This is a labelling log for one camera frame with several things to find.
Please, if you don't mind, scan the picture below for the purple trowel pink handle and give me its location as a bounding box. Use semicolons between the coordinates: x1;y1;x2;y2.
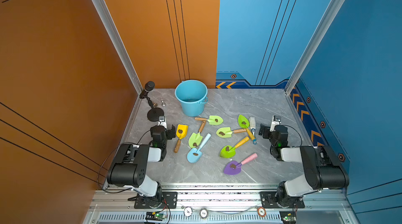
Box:
223;153;258;175

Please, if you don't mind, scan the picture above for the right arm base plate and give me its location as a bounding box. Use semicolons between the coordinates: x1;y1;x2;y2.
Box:
260;191;305;209

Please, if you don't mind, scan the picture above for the light blue trowel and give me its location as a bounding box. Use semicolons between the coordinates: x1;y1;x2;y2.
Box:
187;134;211;163

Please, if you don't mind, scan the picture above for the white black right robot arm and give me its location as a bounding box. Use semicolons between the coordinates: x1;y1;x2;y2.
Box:
259;125;350;208

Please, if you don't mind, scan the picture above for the white cleaning brush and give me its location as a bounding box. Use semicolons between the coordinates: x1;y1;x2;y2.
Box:
249;117;256;136

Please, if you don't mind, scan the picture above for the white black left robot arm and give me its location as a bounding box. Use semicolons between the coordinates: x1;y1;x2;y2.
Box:
106;126;176;208

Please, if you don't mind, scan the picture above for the yellow trowel wooden handle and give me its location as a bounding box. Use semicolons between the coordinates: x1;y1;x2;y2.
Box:
173;124;188;153

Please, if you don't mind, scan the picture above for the green trowel wooden handle left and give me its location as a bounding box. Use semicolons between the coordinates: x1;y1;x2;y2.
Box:
188;120;206;148

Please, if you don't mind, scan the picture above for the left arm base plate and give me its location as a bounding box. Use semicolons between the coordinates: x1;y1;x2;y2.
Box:
134;191;178;209

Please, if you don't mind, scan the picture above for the green trowel wooden handle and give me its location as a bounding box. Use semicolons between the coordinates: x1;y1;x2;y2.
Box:
188;120;206;148
216;127;247;138

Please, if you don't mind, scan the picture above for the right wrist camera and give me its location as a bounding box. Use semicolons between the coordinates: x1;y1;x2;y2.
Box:
270;115;281;132

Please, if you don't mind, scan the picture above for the lime trowel yellow handle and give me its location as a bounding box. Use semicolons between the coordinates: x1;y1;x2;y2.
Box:
219;137;250;159

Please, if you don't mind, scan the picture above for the light blue plastic bucket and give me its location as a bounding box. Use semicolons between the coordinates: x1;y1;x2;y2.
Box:
175;80;208;117

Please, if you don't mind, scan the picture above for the green trowel wooden handle centre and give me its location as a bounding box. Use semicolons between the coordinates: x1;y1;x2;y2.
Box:
216;127;247;138

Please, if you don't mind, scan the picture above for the green trowel yellow blue handle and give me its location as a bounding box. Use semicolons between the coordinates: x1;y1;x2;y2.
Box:
238;115;257;144

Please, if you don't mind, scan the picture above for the green trowel brown handle upper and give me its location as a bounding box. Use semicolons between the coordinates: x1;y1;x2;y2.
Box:
194;115;224;126

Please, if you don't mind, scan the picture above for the black microphone on stand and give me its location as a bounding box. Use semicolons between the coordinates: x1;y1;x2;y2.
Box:
139;81;164;122

